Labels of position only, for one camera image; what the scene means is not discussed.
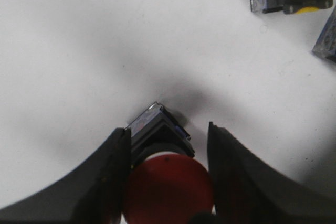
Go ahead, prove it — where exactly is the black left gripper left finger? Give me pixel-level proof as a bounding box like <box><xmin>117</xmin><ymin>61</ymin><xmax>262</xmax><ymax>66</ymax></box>
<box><xmin>1</xmin><ymin>128</ymin><xmax>131</xmax><ymax>223</ymax></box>

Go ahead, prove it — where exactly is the red mushroom push button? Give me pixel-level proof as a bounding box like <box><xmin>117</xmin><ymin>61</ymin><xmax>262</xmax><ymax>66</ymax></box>
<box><xmin>122</xmin><ymin>102</ymin><xmax>214</xmax><ymax>223</ymax></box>

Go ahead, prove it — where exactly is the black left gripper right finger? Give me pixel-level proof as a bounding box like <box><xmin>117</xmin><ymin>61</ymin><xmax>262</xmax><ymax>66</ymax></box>
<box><xmin>207</xmin><ymin>122</ymin><xmax>335</xmax><ymax>223</ymax></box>

